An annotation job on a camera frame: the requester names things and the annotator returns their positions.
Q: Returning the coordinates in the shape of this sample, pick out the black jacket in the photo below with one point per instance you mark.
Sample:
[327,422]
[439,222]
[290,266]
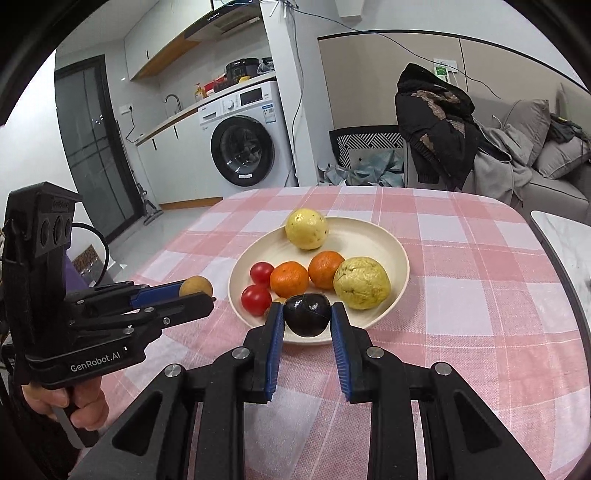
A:
[438,129]

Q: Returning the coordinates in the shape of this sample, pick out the red box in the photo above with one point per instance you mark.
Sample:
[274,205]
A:
[215,85]

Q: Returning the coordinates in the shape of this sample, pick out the pale blue crumpled cloth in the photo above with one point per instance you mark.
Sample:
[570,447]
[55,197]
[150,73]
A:
[369,170]

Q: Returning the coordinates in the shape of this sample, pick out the grey blanket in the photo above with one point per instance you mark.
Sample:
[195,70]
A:
[501,170]

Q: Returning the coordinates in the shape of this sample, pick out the yellow guava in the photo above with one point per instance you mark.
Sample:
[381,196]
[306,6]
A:
[307,229]

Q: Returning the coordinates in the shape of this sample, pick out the black rice cooker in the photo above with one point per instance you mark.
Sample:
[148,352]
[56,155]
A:
[241,69]

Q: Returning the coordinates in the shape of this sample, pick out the pink checked tablecloth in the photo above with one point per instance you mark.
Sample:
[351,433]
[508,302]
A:
[461,323]

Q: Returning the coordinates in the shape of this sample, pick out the white kitchen counter cabinet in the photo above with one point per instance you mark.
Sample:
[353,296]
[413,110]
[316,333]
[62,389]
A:
[180,157]

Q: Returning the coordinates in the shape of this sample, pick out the dark purple plum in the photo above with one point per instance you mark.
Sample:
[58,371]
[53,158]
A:
[307,314]

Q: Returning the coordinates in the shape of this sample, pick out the grey square pillow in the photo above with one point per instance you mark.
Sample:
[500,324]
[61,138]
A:
[528,129]

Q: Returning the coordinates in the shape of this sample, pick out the green-yellow guava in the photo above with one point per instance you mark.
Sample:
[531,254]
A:
[362,283]

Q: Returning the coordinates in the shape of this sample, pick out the cream round plate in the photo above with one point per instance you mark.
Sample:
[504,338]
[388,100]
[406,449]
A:
[272,249]

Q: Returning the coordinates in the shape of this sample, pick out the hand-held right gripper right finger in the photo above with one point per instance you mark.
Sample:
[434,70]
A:
[341,350]

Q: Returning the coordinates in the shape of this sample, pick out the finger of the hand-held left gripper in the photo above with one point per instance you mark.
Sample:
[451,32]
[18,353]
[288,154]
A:
[184,310]
[157,293]

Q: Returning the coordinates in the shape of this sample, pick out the white wall cabinet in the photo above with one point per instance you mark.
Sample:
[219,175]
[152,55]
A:
[157,46]

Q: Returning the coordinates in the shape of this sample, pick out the silver range hood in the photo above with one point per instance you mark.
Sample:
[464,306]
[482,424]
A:
[221,21]

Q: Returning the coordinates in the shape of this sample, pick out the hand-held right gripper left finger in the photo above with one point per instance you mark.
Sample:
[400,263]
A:
[276,350]

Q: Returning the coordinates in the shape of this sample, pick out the metal faucet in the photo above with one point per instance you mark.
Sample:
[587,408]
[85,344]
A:
[173,99]

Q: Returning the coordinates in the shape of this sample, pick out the dark glass door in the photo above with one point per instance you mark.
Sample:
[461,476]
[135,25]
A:
[92,138]

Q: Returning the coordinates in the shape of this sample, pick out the grey flat pillow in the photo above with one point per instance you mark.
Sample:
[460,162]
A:
[565,159]

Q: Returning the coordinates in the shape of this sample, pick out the red tomato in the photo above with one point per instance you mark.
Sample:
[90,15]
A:
[262,273]
[256,300]

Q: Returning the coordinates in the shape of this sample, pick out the small orange mandarin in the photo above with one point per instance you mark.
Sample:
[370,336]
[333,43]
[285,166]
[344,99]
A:
[327,270]

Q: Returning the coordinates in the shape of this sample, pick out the grey sofa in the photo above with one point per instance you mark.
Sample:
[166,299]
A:
[554,189]

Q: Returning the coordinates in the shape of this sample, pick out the yellow bottle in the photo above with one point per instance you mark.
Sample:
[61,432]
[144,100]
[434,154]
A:
[199,93]

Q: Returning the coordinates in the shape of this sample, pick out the brown longan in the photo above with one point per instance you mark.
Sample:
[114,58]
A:
[198,286]

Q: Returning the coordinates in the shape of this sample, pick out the wall outlet with green plug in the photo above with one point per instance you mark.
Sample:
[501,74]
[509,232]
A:
[443,69]

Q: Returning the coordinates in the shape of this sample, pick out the large orange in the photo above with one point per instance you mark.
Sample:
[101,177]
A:
[289,279]

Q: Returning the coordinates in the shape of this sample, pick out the person's left hand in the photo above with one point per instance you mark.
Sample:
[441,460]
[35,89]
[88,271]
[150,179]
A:
[90,408]

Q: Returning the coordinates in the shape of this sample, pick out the white washing machine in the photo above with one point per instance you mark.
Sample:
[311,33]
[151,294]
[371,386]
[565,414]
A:
[244,138]

